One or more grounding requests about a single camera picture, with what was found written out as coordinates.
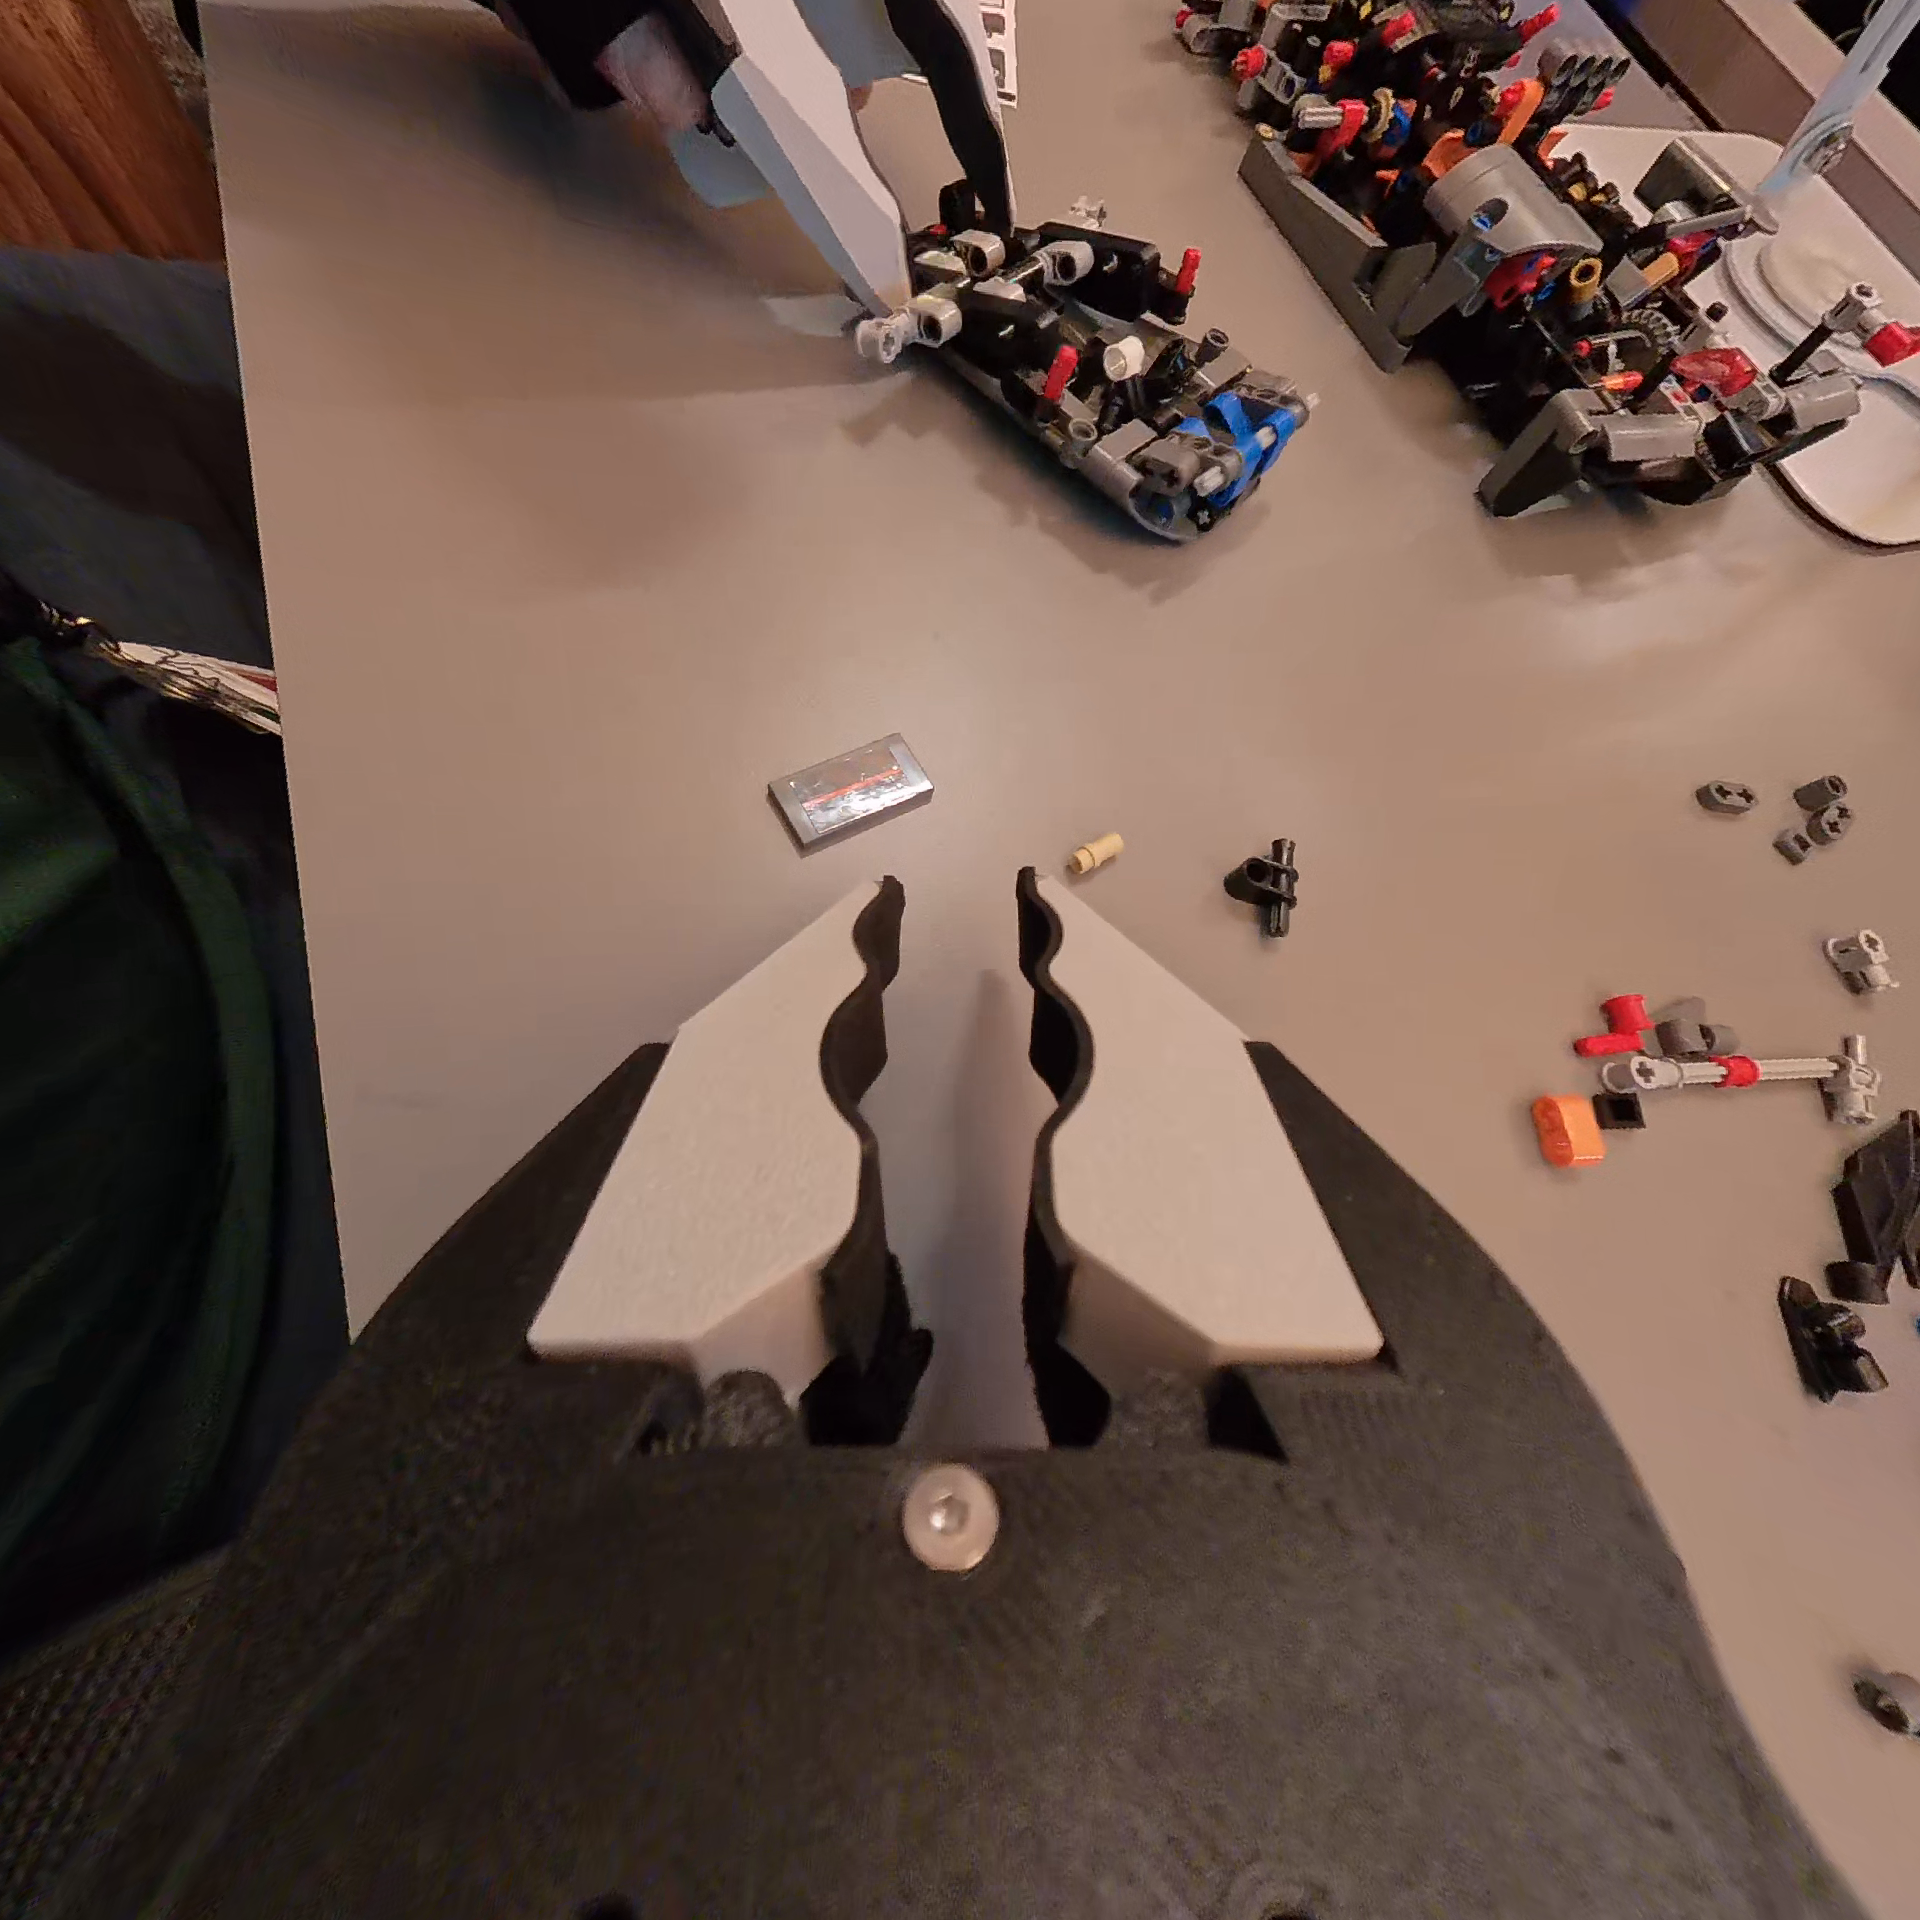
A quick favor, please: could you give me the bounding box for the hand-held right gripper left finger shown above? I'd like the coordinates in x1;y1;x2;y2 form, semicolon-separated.
529;872;932;1448

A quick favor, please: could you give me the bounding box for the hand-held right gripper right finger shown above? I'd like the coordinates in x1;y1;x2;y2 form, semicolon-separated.
1014;867;1385;1448

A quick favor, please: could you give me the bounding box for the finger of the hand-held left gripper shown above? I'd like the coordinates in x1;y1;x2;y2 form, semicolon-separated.
705;0;921;324
882;0;1025;233

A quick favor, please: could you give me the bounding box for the small lego car subassembly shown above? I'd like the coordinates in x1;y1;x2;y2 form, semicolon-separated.
854;181;1321;544

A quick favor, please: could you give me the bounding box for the black lego connector with pin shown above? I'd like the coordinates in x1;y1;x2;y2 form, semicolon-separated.
1223;839;1306;940

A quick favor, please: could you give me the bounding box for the dark grey red-striped lego tile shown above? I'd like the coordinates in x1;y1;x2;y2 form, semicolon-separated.
767;732;934;854

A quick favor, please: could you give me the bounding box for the grey lego axle with red parts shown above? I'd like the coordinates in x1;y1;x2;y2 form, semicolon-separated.
1572;993;1884;1127

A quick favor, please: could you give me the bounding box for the large lego car chassis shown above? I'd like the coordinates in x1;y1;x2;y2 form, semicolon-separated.
1174;0;1920;518

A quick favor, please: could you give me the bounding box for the black curved lego panel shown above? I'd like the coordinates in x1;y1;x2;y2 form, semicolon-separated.
1822;1111;1920;1304

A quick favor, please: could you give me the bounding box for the person's left hand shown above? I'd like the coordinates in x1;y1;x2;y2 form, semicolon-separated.
591;19;718;134

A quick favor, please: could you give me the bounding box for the person's dark green shirt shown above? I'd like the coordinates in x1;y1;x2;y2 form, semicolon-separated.
0;246;355;1652

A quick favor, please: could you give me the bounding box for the white stand base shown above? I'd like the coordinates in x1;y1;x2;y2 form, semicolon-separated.
1545;123;1920;544

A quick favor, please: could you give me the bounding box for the black lego bracket piece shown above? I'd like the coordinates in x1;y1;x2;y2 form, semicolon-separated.
1777;1276;1889;1404

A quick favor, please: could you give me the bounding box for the white lanyard badge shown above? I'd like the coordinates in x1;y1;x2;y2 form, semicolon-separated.
82;621;283;735

